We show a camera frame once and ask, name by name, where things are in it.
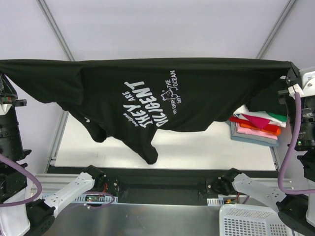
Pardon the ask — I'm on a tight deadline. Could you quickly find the black printed t-shirt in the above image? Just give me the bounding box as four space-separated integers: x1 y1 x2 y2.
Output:
0 58 297 164

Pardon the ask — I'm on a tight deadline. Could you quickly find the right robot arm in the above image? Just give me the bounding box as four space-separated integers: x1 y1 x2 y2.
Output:
211 67 315 236

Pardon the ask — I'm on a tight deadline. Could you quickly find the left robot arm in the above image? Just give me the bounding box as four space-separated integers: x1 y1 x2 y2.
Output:
0 74 104 236

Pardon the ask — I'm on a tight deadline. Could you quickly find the orange t-shirt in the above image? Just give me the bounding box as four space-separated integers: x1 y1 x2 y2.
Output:
240 123 281 136

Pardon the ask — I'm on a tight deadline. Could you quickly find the red t-shirt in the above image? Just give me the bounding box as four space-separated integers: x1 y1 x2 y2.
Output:
229 117 280 130

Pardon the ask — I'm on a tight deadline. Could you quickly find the white t-shirt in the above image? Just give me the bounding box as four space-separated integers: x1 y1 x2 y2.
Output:
233 112 286 128

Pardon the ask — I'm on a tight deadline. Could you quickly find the magenta t-shirt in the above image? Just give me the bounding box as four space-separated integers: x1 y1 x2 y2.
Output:
243 114 270 129

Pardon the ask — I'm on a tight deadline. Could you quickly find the black folded t-shirt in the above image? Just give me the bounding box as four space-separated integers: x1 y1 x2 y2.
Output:
245 79 287 116

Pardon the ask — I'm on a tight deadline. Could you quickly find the pink t-shirt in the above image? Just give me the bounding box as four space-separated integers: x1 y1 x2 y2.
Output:
236 124 278 140

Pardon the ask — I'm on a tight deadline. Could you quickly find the grey t-shirt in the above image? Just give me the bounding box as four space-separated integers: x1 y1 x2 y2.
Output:
230 122 278 144

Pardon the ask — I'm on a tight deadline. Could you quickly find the white plastic basket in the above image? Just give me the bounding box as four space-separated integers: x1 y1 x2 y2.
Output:
220 204 294 236

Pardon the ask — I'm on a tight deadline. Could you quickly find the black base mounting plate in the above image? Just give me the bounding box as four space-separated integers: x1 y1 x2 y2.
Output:
46 166 283 205

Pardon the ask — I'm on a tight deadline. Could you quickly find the aluminium front rail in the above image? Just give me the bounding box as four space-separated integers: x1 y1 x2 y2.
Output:
36 171 279 196

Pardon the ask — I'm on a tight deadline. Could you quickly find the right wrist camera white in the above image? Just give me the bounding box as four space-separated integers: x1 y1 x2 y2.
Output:
288 67 315 99

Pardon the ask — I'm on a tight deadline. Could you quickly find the left slotted cable duct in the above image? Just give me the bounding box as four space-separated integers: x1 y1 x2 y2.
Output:
40 193 119 204

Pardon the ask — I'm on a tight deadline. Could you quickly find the slotted cable duct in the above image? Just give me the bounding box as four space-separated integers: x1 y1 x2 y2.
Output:
207 198 224 207
40 193 119 204

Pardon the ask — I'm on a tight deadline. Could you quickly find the right slotted cable duct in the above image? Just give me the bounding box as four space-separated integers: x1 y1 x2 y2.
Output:
207 198 224 207

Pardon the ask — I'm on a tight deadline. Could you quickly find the right aluminium frame post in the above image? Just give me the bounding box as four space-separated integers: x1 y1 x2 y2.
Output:
255 0 298 59

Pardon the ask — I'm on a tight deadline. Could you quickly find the aluminium frame post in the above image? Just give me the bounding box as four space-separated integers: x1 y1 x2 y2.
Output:
255 0 298 59
36 0 75 61

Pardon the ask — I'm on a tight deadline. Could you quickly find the left aluminium frame post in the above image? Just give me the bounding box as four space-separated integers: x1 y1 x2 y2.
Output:
36 0 75 61

